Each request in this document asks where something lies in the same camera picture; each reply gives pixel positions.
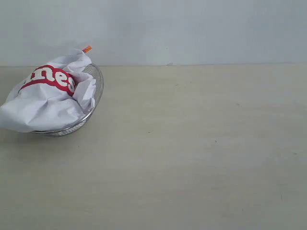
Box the white t-shirt red print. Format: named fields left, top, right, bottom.
left=0, top=49, right=96, bottom=133

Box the round metal mesh basket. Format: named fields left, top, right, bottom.
left=31, top=64, right=104, bottom=137

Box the orange garment tag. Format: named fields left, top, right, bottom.
left=82, top=46, right=92, bottom=53

